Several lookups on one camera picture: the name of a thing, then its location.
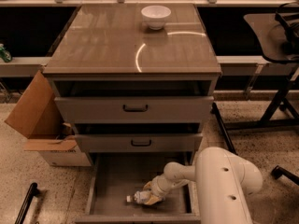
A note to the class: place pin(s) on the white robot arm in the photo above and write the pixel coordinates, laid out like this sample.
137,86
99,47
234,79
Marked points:
223,181

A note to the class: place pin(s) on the green bottle on shelf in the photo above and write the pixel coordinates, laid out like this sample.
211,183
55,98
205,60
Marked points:
5,54

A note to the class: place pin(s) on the bottom grey drawer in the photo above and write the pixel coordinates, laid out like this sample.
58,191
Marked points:
118,175

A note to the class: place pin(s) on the grey drawer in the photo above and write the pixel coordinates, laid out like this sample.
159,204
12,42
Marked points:
118,175
134,109
172,142

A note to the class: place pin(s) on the top grey drawer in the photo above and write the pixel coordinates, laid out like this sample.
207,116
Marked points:
134,109

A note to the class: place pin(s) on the black stand with table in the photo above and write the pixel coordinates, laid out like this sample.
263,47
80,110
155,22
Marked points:
277,34

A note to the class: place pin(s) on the black bar lower left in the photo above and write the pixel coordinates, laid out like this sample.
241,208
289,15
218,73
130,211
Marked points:
31,193

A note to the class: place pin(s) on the clear plastic water bottle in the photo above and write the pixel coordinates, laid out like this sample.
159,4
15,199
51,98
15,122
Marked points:
140,197

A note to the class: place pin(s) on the black foot lower right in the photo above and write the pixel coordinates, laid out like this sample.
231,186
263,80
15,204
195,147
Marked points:
278,172

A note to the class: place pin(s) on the grey drawer cabinet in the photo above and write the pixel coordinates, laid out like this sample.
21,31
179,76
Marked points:
108,51

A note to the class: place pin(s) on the white ceramic bowl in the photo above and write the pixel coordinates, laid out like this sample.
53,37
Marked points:
155,16

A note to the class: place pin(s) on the open cardboard box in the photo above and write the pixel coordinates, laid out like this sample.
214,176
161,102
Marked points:
38,119

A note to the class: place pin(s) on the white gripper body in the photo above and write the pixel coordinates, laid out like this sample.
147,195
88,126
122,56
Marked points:
156,188

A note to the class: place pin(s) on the middle grey drawer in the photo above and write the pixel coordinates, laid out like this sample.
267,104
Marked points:
172,142

